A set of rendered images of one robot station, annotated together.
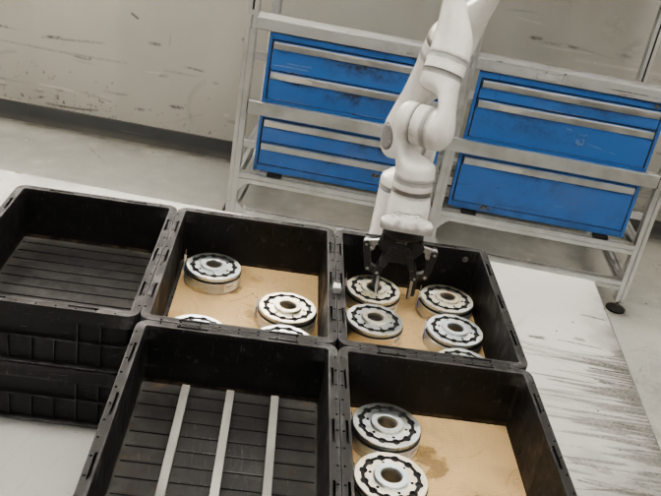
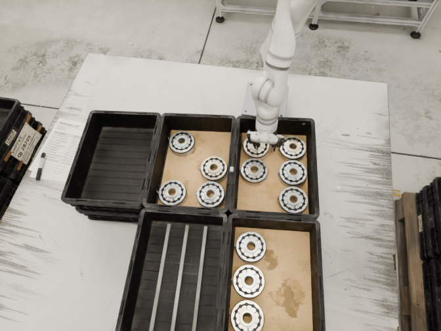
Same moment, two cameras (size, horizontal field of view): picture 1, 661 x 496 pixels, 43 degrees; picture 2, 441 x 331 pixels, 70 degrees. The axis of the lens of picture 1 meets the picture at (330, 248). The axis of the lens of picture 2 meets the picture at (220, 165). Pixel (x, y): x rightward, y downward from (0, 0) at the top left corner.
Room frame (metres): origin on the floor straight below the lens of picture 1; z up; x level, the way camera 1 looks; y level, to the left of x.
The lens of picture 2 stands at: (0.74, -0.14, 1.94)
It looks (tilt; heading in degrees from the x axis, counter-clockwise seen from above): 63 degrees down; 18
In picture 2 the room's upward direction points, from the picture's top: 8 degrees counter-clockwise
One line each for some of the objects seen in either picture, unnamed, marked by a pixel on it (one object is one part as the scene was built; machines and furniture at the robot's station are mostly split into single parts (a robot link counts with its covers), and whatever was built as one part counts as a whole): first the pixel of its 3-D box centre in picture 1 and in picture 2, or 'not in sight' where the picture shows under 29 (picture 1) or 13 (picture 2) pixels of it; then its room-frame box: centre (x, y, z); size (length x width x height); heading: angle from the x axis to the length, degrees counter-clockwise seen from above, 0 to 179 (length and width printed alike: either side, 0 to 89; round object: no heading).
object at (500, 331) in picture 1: (414, 321); (272, 170); (1.28, -0.17, 0.87); 0.40 x 0.30 x 0.11; 5
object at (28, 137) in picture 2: not in sight; (25, 143); (1.47, 1.28, 0.41); 0.31 x 0.02 x 0.16; 179
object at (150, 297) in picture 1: (248, 273); (192, 159); (1.25, 0.13, 0.92); 0.40 x 0.30 x 0.02; 5
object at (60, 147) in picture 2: not in sight; (63, 148); (1.33, 0.81, 0.70); 0.33 x 0.23 x 0.01; 179
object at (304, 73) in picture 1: (351, 120); not in sight; (3.15, 0.01, 0.60); 0.72 x 0.03 x 0.56; 89
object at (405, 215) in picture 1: (409, 205); (266, 124); (1.35, -0.12, 1.05); 0.11 x 0.09 x 0.06; 178
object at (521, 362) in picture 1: (420, 296); (273, 163); (1.28, -0.17, 0.92); 0.40 x 0.30 x 0.02; 5
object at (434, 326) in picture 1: (454, 331); (293, 172); (1.28, -0.24, 0.86); 0.10 x 0.10 x 0.01
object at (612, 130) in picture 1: (554, 157); not in sight; (3.14, -0.79, 0.60); 0.72 x 0.03 x 0.56; 89
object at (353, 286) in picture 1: (373, 289); (256, 146); (1.38, -0.09, 0.86); 0.10 x 0.10 x 0.01
